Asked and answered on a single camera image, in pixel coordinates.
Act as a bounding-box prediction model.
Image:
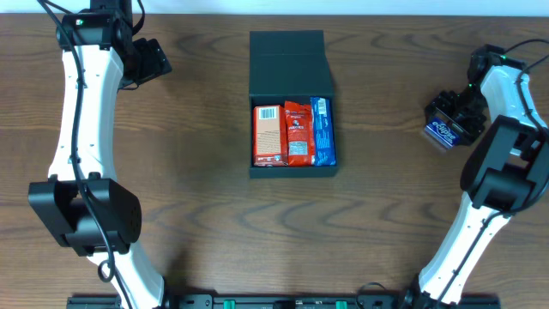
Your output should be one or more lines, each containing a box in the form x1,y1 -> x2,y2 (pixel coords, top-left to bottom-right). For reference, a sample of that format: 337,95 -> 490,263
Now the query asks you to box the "blue Eclipse mint pack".
425,117 -> 460,149

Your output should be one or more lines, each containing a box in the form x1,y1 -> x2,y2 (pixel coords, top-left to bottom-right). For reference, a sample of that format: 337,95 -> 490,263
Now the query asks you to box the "blue Oreo cookie pack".
311,97 -> 336,167

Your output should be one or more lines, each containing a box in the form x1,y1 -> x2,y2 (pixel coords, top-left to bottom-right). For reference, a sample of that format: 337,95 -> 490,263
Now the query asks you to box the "black box with lid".
249,30 -> 339,179

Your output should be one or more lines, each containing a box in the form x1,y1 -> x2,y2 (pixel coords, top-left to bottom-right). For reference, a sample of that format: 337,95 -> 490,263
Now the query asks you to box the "orange-red snack box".
252,105 -> 288,167

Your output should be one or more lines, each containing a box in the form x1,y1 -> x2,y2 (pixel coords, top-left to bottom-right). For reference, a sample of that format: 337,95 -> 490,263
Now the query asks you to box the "red Hacks candy bag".
285,101 -> 315,167

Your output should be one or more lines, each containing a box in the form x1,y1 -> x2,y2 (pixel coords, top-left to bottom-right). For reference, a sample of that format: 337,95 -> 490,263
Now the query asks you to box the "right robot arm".
399,45 -> 548,308

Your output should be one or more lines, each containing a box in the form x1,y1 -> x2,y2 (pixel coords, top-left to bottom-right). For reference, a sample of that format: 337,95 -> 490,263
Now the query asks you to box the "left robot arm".
28,1 -> 172,308

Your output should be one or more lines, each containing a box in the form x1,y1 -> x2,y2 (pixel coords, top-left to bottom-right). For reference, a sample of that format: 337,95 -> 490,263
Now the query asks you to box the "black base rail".
66,294 -> 502,309

